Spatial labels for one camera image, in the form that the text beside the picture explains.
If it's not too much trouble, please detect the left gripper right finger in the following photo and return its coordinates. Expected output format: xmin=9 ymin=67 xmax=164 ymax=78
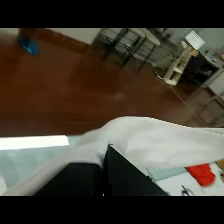
xmin=101 ymin=144 xmax=170 ymax=197

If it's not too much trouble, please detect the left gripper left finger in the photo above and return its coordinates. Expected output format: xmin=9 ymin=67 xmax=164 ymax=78
xmin=34 ymin=162 xmax=102 ymax=197

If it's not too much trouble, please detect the white shirt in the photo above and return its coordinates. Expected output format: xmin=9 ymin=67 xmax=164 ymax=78
xmin=2 ymin=115 xmax=224 ymax=197

